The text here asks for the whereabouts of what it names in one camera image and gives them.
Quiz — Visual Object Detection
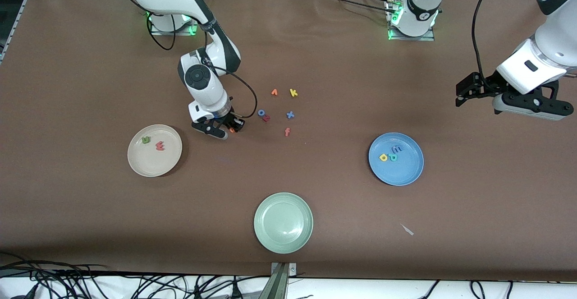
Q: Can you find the beige plate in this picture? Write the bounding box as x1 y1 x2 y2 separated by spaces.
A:
127 124 183 178

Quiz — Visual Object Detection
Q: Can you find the green plate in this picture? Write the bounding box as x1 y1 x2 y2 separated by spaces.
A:
253 192 314 254

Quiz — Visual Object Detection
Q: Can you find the blue plate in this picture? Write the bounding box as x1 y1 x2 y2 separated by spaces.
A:
368 132 425 186

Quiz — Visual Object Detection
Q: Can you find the brown table cover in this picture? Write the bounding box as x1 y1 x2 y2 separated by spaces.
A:
0 0 577 281

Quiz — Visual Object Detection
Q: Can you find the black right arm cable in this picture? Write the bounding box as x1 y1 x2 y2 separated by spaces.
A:
147 15 258 119

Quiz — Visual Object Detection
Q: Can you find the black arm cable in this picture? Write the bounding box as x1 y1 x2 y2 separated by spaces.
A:
471 0 503 87
147 15 258 119

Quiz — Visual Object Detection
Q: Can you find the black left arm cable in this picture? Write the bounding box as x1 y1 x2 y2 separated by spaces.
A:
471 0 503 87

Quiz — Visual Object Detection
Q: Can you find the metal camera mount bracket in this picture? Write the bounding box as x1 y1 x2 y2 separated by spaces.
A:
259 262 298 299

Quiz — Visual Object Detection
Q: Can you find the black cable bundle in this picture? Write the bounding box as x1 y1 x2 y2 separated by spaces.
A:
0 252 271 299

